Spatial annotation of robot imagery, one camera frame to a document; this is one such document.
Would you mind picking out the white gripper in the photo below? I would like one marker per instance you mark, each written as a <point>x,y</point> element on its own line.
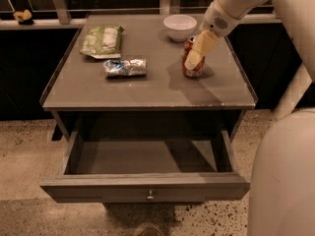
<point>218,19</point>

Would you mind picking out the red coke can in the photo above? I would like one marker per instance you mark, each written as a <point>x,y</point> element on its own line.
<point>198,70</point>

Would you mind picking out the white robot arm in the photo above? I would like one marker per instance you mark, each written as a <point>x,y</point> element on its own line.
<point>282,195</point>

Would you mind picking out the crushed blue silver can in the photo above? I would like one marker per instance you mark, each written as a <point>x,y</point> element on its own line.
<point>125,68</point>

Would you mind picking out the grey cabinet with top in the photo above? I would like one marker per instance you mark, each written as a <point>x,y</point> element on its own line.
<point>79,83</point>

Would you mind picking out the grey open top drawer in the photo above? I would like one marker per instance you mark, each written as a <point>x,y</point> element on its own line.
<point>121,169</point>

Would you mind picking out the metal drawer knob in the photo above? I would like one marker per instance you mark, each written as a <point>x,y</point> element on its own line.
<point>150,197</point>

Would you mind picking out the white ceramic bowl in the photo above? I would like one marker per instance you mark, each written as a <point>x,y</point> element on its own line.
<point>179,27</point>

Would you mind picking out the green chip bag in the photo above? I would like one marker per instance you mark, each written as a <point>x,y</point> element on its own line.
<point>103,42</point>

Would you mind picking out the metal window railing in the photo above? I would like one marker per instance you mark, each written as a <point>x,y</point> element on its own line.
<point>55,14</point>

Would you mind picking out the small yellow sponge object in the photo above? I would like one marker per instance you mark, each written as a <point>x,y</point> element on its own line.
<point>23,17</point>

